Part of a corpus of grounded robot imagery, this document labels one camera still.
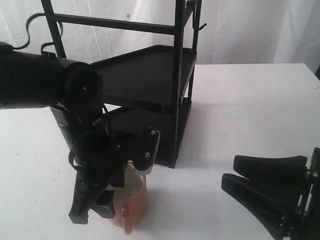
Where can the black metal shelf rack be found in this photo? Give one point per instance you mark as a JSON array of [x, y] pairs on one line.
[[152, 86]]

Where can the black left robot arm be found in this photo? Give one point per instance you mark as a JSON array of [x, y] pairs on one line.
[[73, 90]]

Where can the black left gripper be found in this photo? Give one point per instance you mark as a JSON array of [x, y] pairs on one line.
[[100, 160]]

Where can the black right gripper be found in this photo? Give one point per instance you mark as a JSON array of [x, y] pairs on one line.
[[277, 208]]

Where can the terracotta ceramic mug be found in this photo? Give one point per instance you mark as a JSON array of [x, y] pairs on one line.
[[130, 202]]

